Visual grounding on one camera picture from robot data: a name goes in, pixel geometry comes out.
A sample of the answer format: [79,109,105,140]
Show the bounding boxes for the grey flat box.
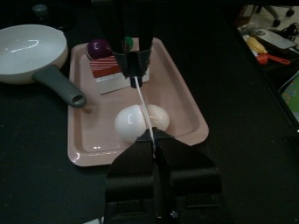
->
[255,28,298,50]

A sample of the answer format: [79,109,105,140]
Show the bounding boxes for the office chair base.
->
[255,3,296,28]

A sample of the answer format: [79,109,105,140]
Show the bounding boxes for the white pan with grey handle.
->
[0,24,88,109]

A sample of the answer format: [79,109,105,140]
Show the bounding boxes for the white toy egg half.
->
[114,104,150,144]
[146,104,171,132]

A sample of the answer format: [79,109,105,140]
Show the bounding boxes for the colourful printed mat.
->
[279,71,299,123]

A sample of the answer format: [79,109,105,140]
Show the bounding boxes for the red toy utensil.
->
[256,52,292,66]

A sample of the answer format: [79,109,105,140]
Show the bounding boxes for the black lid with grey knob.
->
[27,3,75,30]

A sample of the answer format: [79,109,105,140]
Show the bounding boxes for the purple round toy vegetable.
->
[84,38,115,61]

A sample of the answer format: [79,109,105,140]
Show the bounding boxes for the pink plastic tray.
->
[67,37,211,168]

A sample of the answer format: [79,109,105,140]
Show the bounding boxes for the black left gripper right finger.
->
[154,127,236,224]

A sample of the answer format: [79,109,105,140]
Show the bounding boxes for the red striped white card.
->
[88,55,152,95]

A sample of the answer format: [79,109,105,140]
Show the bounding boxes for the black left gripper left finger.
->
[104,129,158,224]

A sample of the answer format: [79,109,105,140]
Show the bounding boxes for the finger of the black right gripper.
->
[92,0,135,78]
[130,0,159,81]

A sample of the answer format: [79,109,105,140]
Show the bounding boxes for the yellow toy banana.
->
[246,36,268,55]

